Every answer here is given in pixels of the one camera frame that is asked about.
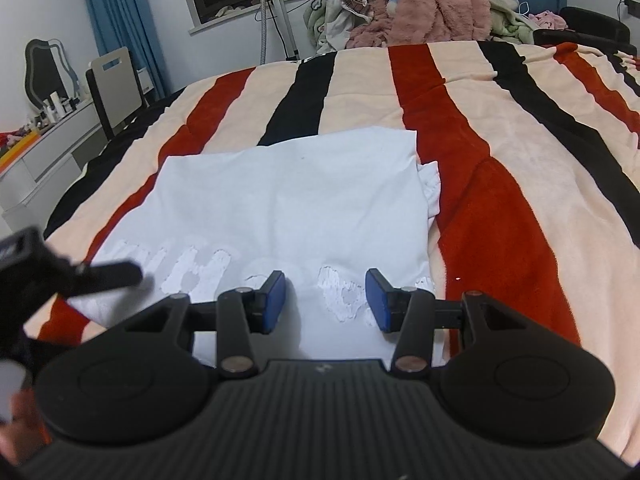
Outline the wavy frame mirror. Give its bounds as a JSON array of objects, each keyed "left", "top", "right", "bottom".
[{"left": 25, "top": 39, "right": 79, "bottom": 114}]

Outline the white dresser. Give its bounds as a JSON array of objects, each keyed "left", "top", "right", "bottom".
[{"left": 0, "top": 97, "right": 109, "bottom": 232}]

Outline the pile of clothes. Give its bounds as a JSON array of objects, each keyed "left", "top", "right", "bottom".
[{"left": 320, "top": 0, "right": 494, "bottom": 49}]

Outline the group of cosmetic bottles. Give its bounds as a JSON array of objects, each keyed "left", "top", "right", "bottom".
[{"left": 30, "top": 90, "right": 82, "bottom": 129}]

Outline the orange box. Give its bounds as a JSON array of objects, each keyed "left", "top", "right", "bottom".
[{"left": 0, "top": 127, "right": 42, "bottom": 167}]

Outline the light green printed cloth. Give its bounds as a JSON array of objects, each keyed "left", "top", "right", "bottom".
[{"left": 303, "top": 0, "right": 337, "bottom": 54}]

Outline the person's left hand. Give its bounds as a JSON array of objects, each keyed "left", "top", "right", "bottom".
[{"left": 0, "top": 361, "right": 52, "bottom": 467}]

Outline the small pink cloth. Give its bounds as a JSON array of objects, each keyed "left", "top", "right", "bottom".
[{"left": 530, "top": 10, "right": 569, "bottom": 32}]

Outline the silver tripod stand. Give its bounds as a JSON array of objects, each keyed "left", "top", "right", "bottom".
[{"left": 244, "top": 0, "right": 302, "bottom": 64}]

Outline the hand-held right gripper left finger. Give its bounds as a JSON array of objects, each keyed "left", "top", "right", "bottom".
[{"left": 122, "top": 269, "right": 288, "bottom": 380}]

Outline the pale green blanket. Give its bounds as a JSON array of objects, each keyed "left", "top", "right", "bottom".
[{"left": 487, "top": 0, "right": 542, "bottom": 42}]

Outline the black and white chair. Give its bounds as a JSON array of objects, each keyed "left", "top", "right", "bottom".
[{"left": 85, "top": 46, "right": 152, "bottom": 142}]

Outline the black armchair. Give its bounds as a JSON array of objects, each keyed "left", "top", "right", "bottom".
[{"left": 532, "top": 6, "right": 639, "bottom": 57}]

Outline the white t-shirt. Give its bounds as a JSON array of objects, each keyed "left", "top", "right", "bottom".
[{"left": 67, "top": 129, "right": 442, "bottom": 367}]

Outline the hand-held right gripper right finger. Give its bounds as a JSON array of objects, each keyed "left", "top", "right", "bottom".
[{"left": 364, "top": 267, "right": 523, "bottom": 375}]

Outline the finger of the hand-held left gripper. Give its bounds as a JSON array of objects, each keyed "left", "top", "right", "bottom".
[{"left": 65, "top": 260, "right": 144, "bottom": 297}]

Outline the red black cream striped blanket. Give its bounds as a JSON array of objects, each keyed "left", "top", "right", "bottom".
[{"left": 22, "top": 40, "right": 640, "bottom": 462}]

